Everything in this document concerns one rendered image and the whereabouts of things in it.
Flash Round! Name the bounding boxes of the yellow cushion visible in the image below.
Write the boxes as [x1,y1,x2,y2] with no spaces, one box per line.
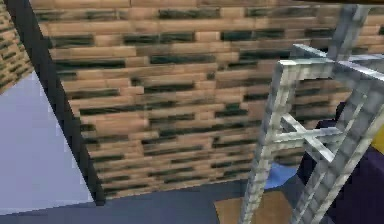
[370,124,384,155]

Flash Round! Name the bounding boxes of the grey metal frame stand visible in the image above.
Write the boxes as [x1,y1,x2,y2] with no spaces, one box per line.
[238,3,384,224]

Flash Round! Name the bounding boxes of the brown wooden box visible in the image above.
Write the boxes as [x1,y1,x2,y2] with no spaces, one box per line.
[213,190,295,224]

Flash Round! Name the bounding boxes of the blue cloth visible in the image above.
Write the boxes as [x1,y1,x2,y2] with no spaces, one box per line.
[264,162,299,190]

